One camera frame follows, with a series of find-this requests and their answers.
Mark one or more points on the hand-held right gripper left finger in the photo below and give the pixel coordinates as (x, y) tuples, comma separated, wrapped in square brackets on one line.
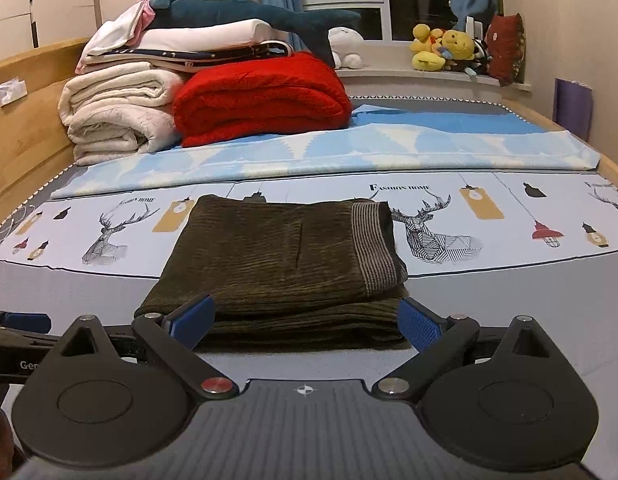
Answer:
[(194, 317)]

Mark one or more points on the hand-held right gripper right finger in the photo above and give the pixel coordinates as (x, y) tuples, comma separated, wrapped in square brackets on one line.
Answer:
[(419, 322)]

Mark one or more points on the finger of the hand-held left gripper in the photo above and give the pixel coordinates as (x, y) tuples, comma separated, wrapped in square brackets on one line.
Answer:
[(24, 321)]

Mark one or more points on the deer print bed sheet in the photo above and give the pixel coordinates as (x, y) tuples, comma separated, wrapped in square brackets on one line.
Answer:
[(489, 230)]

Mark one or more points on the light blue patterned blanket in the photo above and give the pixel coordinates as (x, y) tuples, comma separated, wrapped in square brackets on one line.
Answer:
[(389, 145)]

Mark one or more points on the cream folded blanket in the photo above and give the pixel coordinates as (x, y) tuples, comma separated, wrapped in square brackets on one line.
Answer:
[(119, 110)]

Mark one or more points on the tissue pack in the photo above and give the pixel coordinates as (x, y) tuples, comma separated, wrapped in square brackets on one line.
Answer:
[(10, 92)]

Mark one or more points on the red fleece blanket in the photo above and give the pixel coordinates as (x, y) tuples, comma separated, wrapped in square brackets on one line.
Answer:
[(259, 95)]

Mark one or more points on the white window sill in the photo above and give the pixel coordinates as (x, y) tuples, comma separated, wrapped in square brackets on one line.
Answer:
[(429, 79)]

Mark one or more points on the purple bag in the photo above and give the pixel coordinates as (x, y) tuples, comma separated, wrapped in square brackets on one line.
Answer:
[(571, 110)]

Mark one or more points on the navy star print blanket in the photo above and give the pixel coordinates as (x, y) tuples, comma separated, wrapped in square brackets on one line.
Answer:
[(229, 54)]

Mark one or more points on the black white striped plush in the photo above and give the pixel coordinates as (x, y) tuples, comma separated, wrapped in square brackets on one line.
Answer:
[(481, 57)]

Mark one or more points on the yellow plush toy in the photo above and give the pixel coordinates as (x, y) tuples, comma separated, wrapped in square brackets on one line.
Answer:
[(426, 47), (459, 45)]

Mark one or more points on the white folded duvet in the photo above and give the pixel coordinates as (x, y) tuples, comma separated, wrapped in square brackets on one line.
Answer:
[(199, 37)]

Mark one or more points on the white plush toy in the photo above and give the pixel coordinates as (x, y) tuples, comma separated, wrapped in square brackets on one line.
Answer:
[(345, 45)]

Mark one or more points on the dark red pillow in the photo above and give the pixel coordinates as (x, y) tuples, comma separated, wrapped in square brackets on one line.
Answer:
[(506, 47)]

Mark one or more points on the pink cloth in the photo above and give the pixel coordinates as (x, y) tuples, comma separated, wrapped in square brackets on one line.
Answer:
[(139, 17)]

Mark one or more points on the blue shark plush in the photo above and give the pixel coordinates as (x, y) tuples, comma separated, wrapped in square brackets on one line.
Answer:
[(269, 15)]

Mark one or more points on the white wardrobe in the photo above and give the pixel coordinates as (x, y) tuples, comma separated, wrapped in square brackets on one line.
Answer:
[(39, 0)]

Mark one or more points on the wooden bed frame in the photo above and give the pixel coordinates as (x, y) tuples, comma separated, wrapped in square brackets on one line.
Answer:
[(24, 145)]

